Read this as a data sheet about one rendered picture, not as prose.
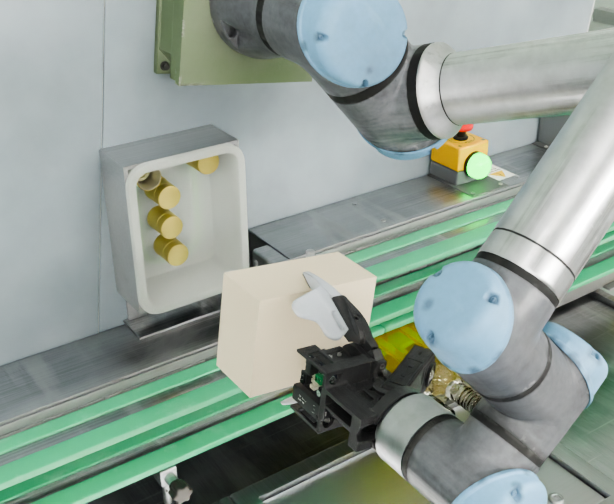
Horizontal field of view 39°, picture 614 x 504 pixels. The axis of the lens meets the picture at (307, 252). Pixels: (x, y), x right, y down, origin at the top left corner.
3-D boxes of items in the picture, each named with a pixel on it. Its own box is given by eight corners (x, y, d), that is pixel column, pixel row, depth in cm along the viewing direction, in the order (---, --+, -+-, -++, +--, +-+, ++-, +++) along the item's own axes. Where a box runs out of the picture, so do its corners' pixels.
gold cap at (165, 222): (145, 207, 121) (159, 219, 118) (168, 202, 123) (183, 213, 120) (147, 230, 122) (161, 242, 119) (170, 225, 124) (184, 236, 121)
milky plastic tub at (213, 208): (116, 294, 126) (142, 320, 119) (98, 149, 115) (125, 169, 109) (221, 260, 134) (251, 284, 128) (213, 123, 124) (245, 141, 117)
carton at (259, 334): (223, 272, 96) (259, 301, 91) (337, 251, 105) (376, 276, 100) (216, 365, 101) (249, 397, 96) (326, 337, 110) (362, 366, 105)
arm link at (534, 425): (585, 327, 70) (503, 436, 69) (627, 381, 77) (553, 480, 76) (513, 287, 75) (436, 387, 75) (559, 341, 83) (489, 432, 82)
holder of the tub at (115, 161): (120, 322, 128) (143, 347, 123) (98, 149, 116) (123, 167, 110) (221, 289, 137) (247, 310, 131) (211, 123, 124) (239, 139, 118)
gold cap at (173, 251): (151, 236, 123) (165, 248, 120) (174, 229, 125) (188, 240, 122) (154, 258, 125) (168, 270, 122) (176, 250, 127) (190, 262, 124)
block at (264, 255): (249, 304, 133) (274, 324, 128) (247, 249, 128) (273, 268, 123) (269, 297, 135) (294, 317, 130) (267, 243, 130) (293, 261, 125)
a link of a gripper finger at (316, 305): (279, 265, 91) (315, 341, 88) (325, 256, 95) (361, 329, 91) (268, 280, 94) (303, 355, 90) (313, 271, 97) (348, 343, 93)
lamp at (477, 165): (462, 178, 148) (474, 184, 146) (464, 154, 146) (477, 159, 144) (481, 172, 151) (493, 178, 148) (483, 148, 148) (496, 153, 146)
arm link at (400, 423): (468, 405, 81) (452, 475, 84) (435, 380, 84) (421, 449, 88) (407, 425, 77) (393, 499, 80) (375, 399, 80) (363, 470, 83)
